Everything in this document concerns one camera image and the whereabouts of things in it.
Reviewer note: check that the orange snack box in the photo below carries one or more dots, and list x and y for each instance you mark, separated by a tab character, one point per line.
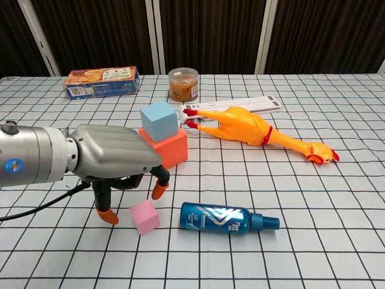
102	81

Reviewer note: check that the blue spray bottle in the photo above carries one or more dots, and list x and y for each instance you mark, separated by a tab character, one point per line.
210	218

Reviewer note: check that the pink foam cube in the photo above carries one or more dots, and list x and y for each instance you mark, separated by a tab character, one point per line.
144	216

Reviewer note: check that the yellow rubber chicken toy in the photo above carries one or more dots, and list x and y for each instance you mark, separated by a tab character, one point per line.
240	123

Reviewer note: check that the checkered tablecloth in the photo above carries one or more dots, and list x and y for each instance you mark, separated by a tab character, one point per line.
300	210

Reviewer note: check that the orange foam cube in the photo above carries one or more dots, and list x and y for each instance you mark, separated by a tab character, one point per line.
174	150

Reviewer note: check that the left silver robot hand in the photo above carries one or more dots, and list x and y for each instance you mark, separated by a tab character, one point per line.
114	150

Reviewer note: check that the light blue foam cube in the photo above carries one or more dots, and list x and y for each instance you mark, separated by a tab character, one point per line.
159	120

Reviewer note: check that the clear jar of rubber bands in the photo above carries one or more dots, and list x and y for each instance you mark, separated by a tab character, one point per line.
183	87

